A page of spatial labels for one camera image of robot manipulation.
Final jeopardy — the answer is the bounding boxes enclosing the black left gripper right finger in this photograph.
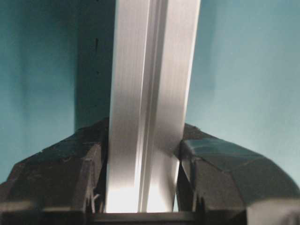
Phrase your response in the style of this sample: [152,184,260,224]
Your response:
[177,124,300,225]

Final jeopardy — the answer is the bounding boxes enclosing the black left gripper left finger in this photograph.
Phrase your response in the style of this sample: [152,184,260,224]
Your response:
[0,118,109,225]

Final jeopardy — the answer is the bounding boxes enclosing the silver aluminium extrusion rail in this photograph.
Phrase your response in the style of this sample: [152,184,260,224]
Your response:
[105,0,201,213]

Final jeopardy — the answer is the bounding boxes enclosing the teal table cloth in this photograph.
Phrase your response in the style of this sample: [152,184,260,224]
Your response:
[0,0,300,183]

